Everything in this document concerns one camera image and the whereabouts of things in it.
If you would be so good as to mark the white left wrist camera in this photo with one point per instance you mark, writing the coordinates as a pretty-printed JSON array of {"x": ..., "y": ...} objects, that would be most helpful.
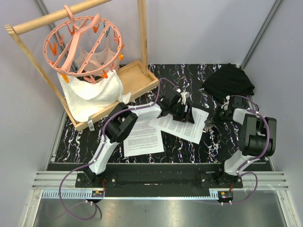
[{"x": 182, "y": 96}]

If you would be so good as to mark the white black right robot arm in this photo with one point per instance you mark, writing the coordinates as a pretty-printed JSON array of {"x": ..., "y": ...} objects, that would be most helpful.
[{"x": 257, "y": 138}]

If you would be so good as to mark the black cloth bundle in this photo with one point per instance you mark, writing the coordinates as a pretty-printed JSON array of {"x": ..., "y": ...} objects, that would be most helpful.
[{"x": 227, "y": 81}]

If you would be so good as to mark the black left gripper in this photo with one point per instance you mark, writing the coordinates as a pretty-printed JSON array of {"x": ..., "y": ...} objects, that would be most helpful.
[{"x": 183, "y": 117}]

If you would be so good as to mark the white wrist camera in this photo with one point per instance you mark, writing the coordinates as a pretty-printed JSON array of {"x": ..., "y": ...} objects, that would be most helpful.
[
  {"x": 182, "y": 96},
  {"x": 225, "y": 105}
]

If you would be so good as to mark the white towel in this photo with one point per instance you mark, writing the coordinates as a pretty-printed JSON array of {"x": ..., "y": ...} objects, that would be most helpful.
[{"x": 86, "y": 99}]

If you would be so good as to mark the black marble pattern mat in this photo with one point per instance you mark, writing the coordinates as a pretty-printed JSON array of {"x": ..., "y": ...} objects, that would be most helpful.
[{"x": 76, "y": 148}]

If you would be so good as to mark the sheer pink mesh garment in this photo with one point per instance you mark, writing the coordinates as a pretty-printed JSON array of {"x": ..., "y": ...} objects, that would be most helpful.
[{"x": 97, "y": 59}]

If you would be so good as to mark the aluminium rail frame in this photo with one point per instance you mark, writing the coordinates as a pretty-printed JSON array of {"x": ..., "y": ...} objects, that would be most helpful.
[{"x": 257, "y": 177}]

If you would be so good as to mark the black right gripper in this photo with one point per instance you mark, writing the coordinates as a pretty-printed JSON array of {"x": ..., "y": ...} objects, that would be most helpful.
[{"x": 215, "y": 121}]

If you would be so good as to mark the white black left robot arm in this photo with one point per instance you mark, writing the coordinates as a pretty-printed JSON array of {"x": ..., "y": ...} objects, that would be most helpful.
[{"x": 121, "y": 120}]

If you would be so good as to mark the pink round clip hanger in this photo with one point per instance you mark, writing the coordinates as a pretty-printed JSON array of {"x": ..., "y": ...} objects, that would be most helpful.
[{"x": 62, "y": 45}]

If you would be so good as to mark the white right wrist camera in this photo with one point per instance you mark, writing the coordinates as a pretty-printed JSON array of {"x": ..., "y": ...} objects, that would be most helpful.
[{"x": 225, "y": 105}]

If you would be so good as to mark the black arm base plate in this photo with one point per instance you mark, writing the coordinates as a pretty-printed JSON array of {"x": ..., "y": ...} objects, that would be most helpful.
[{"x": 115, "y": 175}]

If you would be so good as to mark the printed paper sheet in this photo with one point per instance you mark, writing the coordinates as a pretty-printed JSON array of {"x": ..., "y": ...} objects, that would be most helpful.
[
  {"x": 185, "y": 130},
  {"x": 143, "y": 139}
]

